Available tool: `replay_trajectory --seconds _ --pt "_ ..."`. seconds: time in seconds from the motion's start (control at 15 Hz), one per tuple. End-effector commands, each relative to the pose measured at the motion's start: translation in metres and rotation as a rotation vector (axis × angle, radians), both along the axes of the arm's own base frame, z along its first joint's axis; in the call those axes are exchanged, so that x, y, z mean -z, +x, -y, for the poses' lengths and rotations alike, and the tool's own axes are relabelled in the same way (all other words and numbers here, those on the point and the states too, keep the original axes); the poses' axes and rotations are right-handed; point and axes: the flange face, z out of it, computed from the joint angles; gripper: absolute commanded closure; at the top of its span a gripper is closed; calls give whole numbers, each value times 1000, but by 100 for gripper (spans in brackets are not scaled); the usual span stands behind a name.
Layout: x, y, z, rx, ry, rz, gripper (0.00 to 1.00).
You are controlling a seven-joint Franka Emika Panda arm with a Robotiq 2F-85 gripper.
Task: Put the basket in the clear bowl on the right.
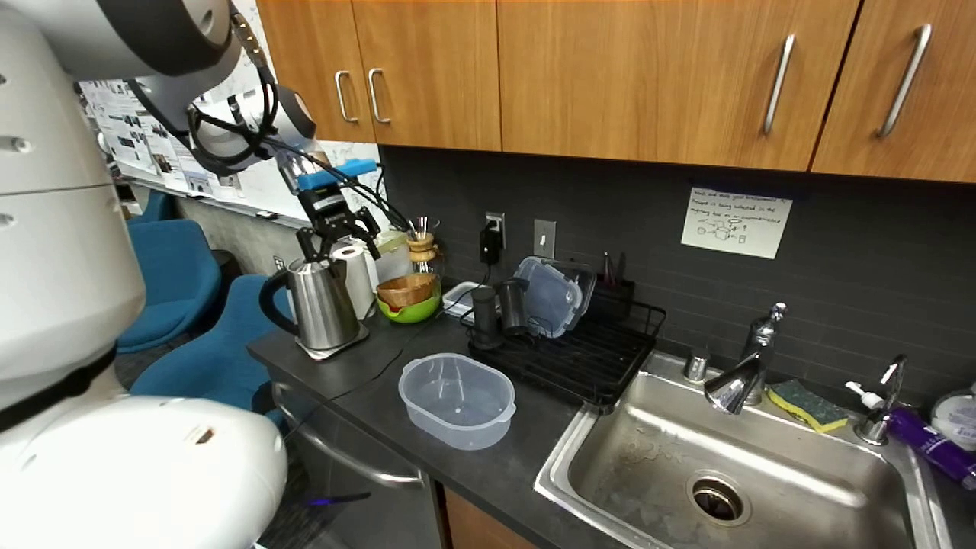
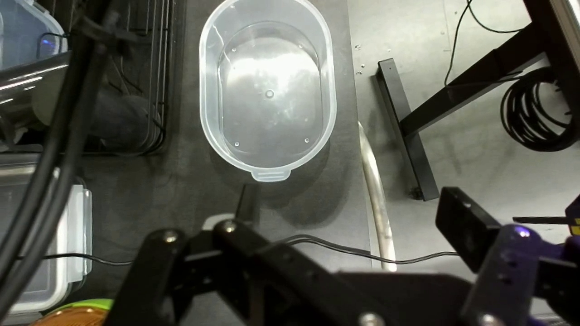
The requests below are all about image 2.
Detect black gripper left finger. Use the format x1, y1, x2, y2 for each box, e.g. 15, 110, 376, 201
104, 181, 387, 326

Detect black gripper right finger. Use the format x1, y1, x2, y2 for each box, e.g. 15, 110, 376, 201
432, 186, 580, 326

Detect green plastic bowl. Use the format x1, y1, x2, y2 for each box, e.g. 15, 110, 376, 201
43, 295, 115, 313

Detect clear plastic oval bowl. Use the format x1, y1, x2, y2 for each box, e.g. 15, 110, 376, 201
197, 0, 338, 185

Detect stainless steel dishwasher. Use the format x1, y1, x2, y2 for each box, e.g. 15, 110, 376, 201
354, 119, 398, 273

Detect small clear lidded container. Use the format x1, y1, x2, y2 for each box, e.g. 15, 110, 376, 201
0, 152, 95, 317

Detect black equipment stand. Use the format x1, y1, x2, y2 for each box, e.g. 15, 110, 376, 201
371, 0, 580, 203

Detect bluish clear container lids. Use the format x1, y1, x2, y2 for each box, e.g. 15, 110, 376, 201
0, 0, 68, 74

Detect thin black power cable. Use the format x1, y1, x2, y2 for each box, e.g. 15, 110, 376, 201
15, 233, 461, 268

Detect coiled black cable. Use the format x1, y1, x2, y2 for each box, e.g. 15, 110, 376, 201
498, 63, 580, 154

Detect black wire dish rack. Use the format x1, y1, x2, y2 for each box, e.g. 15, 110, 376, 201
0, 0, 177, 159

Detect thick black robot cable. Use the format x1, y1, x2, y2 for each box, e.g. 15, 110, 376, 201
0, 0, 117, 306

